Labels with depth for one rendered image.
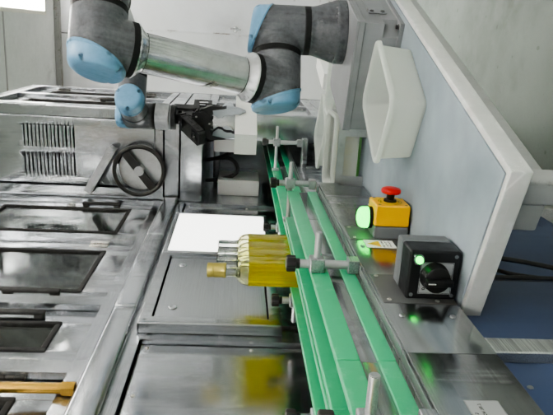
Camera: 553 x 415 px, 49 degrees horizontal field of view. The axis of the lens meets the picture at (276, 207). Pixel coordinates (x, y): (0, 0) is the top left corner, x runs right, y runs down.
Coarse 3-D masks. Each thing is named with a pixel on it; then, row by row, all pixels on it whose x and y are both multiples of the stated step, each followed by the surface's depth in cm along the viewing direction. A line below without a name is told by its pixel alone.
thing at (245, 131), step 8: (240, 104) 177; (248, 104) 177; (248, 112) 173; (240, 120) 168; (248, 120) 168; (256, 120) 169; (240, 128) 164; (248, 128) 164; (256, 128) 165; (240, 136) 162; (248, 136) 162; (256, 136) 162; (240, 144) 163; (248, 144) 163; (256, 144) 163; (240, 152) 165; (248, 152) 165
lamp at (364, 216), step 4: (360, 208) 123; (364, 208) 122; (368, 208) 123; (372, 208) 122; (356, 212) 124; (360, 212) 122; (364, 212) 122; (368, 212) 122; (372, 212) 122; (356, 216) 124; (360, 216) 122; (364, 216) 122; (368, 216) 122; (372, 216) 122; (356, 220) 124; (360, 220) 122; (364, 220) 122; (368, 220) 122; (372, 220) 122; (360, 224) 123; (364, 224) 122; (368, 224) 122; (372, 224) 122
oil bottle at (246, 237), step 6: (246, 234) 160; (252, 234) 160; (258, 234) 160; (264, 234) 161; (240, 240) 156; (246, 240) 156; (252, 240) 156; (258, 240) 156; (264, 240) 156; (270, 240) 156; (276, 240) 156; (282, 240) 157
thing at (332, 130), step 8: (328, 112) 177; (328, 120) 180; (336, 120) 164; (328, 128) 181; (336, 128) 165; (328, 136) 182; (336, 136) 165; (328, 144) 182; (336, 144) 166; (328, 152) 183; (336, 152) 168; (328, 160) 183; (336, 160) 168; (328, 168) 184; (328, 176) 184
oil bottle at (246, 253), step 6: (240, 252) 148; (246, 252) 147; (252, 252) 147; (258, 252) 148; (264, 252) 148; (270, 252) 148; (276, 252) 148; (282, 252) 148; (288, 252) 149; (240, 258) 145
